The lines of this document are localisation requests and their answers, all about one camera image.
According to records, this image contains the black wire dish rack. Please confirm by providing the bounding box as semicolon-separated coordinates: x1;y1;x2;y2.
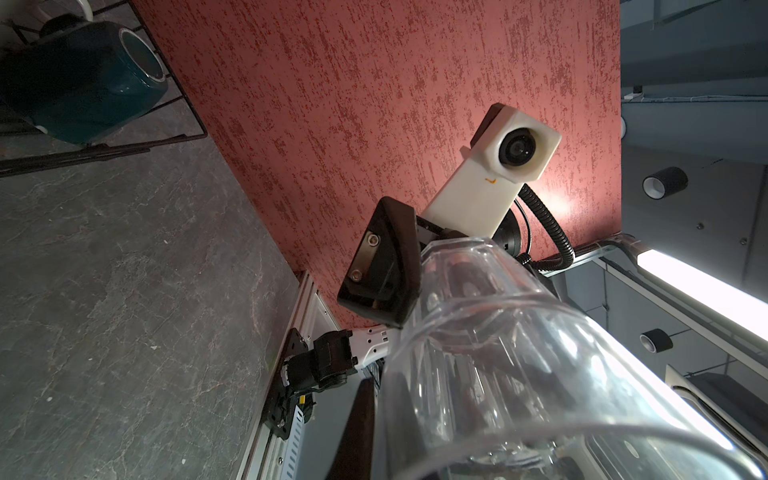
1;1;208;177

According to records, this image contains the long ceiling light strip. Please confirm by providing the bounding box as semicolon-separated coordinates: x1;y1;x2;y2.
637;249;767;340

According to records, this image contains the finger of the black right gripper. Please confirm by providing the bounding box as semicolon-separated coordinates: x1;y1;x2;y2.
337;197;421;329

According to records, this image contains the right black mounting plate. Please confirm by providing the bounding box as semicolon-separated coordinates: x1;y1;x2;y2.
261;328;316;440

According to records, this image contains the dark green white-inside mug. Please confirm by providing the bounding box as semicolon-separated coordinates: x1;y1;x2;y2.
1;14;168;145

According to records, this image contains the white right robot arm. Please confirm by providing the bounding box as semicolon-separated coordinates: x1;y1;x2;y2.
279;197;421;396

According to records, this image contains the black cylinder ceiling spotlight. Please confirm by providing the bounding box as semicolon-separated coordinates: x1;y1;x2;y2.
642;166;689;200

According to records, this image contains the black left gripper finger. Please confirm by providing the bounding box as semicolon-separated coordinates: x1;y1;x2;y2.
326;378;376;480

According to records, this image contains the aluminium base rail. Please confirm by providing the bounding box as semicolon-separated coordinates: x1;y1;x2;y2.
235;271;339;479

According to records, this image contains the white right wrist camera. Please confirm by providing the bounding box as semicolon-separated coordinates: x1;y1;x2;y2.
421;103;562;238

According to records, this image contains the clear glass cup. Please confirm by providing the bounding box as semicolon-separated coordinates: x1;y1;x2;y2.
371;238;767;479

